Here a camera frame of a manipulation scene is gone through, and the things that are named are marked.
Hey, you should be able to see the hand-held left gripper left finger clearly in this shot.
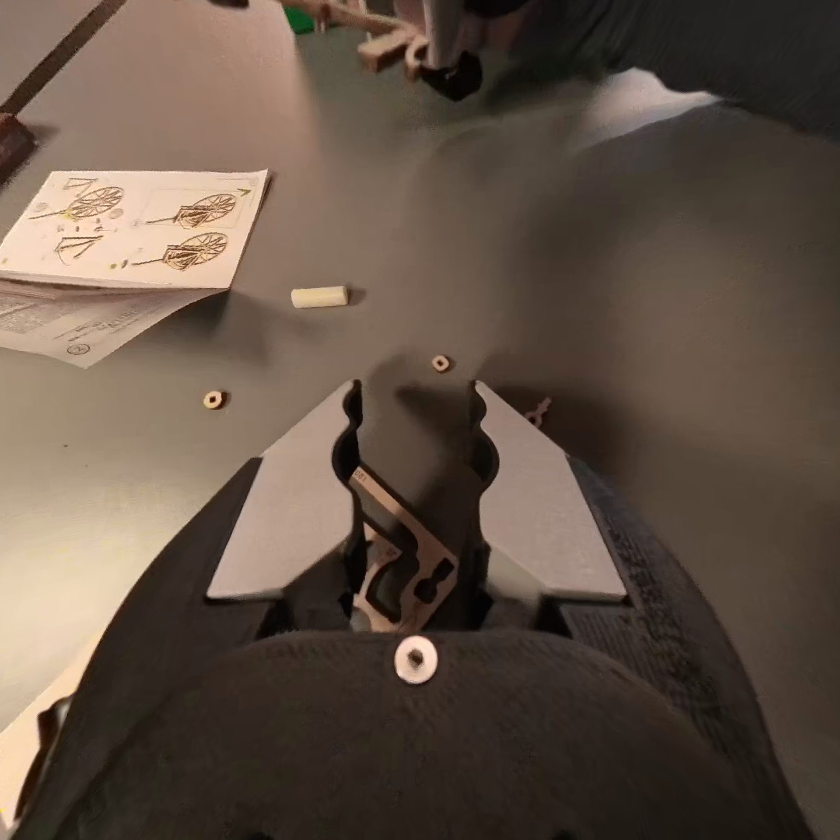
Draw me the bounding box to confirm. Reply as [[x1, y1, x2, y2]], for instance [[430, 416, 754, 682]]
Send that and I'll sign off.
[[205, 378, 368, 603]]

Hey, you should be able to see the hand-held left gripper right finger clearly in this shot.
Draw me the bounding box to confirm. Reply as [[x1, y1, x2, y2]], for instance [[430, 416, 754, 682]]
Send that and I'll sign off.
[[456, 378, 630, 605]]

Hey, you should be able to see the wooden bicycle model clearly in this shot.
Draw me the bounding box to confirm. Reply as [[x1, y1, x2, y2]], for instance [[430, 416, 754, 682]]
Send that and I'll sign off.
[[279, 0, 434, 83]]

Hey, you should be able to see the brown wooden parts sheet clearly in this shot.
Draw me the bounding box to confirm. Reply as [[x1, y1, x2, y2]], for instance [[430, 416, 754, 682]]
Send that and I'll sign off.
[[348, 462, 460, 634]]

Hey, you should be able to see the person's right forearm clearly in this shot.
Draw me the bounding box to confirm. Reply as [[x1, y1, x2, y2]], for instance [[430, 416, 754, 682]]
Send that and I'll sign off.
[[489, 0, 840, 142]]

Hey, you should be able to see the brown model kit box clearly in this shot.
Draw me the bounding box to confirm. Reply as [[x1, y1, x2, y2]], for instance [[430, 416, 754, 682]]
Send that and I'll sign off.
[[0, 110, 35, 188]]

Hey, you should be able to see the white wax cylinder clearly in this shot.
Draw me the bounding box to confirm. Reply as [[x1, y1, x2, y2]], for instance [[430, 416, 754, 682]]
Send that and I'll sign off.
[[290, 284, 349, 309]]

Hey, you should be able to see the white instruction booklet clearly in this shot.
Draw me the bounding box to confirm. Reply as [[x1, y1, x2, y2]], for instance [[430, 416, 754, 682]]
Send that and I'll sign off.
[[0, 169, 271, 370]]

